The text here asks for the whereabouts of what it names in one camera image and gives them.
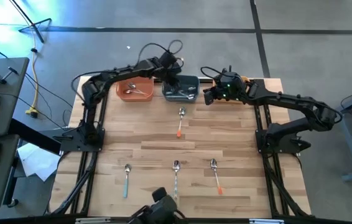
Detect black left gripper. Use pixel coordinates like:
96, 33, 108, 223
154, 63, 183, 95

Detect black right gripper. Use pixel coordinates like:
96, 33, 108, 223
203, 77, 248, 106

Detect teal handled metal spoon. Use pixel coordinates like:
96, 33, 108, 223
123, 163, 132, 199

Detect teal plastic bin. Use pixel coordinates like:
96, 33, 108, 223
161, 75, 201, 103

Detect orange plastic bin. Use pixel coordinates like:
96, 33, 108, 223
115, 77, 155, 103

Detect black tripod stand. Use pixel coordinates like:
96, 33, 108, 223
7, 0, 53, 44

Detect black desk foot beam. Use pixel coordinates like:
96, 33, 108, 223
7, 118, 63, 155

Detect white paper sheets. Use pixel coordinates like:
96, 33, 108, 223
16, 142, 62, 182

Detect grey desk with keyboard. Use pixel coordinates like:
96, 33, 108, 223
0, 57, 30, 138

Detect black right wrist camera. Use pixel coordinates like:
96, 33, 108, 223
218, 70, 242, 84

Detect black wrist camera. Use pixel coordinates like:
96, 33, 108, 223
159, 51, 178, 68
218, 70, 242, 84

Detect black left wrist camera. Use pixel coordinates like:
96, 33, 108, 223
159, 51, 178, 68

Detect silver metal bracket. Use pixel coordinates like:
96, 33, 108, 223
75, 217, 112, 224
248, 218, 285, 224

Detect yellow extension cable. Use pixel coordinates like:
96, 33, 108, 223
24, 29, 40, 119

